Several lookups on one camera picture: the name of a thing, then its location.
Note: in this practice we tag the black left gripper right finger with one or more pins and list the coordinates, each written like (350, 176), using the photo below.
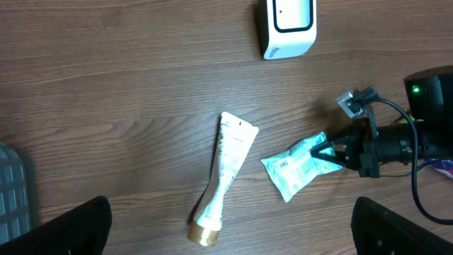
(379, 230)

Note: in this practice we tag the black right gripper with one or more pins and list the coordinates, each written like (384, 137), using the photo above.
(357, 142)

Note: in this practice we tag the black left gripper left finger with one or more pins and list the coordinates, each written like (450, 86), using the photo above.
(82, 230)

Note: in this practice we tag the teal snack packet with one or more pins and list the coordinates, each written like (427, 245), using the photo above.
(295, 168)

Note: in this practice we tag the purple Carefree package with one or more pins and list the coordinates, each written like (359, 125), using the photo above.
(444, 166)

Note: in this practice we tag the white tube with gold cap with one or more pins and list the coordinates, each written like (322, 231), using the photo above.
(234, 141)

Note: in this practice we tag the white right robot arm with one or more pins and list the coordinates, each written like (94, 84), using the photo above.
(429, 134)

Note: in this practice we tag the white barcode scanner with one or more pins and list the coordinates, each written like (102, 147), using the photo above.
(286, 28)

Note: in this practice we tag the grey plastic mesh basket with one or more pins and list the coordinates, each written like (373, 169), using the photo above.
(19, 214)

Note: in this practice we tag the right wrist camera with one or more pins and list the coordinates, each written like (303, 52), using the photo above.
(356, 103)

